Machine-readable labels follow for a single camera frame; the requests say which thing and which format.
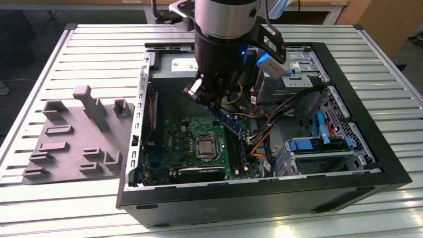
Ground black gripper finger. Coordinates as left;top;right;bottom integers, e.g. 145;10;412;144
182;73;221;112
213;73;238;112

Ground black RAM slot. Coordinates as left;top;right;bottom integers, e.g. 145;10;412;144
222;119;236;176

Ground grey power supply unit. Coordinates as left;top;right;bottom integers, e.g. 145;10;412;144
146;51;218;119

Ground green motherboard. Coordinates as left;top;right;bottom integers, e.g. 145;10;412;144
138;115;265;185

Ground CPU socket metal cover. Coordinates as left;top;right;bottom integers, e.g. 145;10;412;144
193;133;220;163

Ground metal drive cage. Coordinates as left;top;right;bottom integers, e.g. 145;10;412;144
256;48;330;105

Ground silver CPU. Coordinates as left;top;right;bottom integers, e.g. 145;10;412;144
197;141;214;154

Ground blue expansion slot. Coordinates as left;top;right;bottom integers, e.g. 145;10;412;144
148;155;162;169

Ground hard disk in blue carrier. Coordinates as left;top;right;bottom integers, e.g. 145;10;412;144
285;137;356;156

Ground black graphics card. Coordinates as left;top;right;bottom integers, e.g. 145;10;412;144
169;165;226;184

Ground white framed workbench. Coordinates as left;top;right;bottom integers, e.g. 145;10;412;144
0;0;350;25

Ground metal disk bay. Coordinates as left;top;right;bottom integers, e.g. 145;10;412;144
273;148;380;178

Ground grey parts rack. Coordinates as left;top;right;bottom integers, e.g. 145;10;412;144
21;85;136;186

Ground black open PC case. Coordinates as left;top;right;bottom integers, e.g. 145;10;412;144
114;41;413;228

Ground wooden cabinet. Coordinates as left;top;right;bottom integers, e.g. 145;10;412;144
336;0;423;60

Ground yellow power wires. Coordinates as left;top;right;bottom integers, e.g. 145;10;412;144
220;83;265;119

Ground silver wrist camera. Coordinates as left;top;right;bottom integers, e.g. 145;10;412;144
256;51;292;79

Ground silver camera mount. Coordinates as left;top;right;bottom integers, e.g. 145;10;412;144
154;0;196;32

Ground orange wire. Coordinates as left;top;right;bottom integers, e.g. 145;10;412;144
249;140;268;158

